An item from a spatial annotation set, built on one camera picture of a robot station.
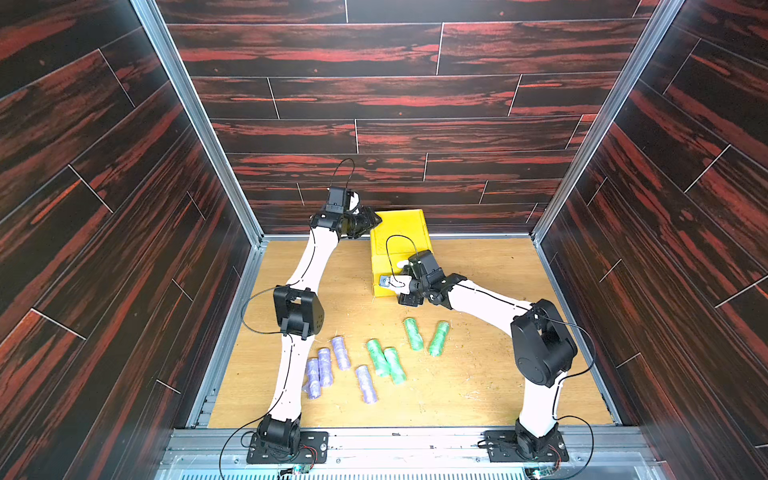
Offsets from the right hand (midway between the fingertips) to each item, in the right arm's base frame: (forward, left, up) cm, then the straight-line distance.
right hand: (410, 276), depth 96 cm
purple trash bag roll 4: (-32, +12, -9) cm, 35 cm away
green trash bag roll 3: (-18, -2, -8) cm, 20 cm away
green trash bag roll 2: (-26, +4, -10) cm, 28 cm away
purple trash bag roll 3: (-22, +21, -8) cm, 32 cm away
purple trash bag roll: (-33, +27, -8) cm, 43 cm away
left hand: (+14, +10, +11) cm, 20 cm away
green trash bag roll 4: (-20, -8, -9) cm, 23 cm away
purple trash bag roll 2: (-28, +24, -9) cm, 38 cm away
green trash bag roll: (-25, +9, -8) cm, 27 cm away
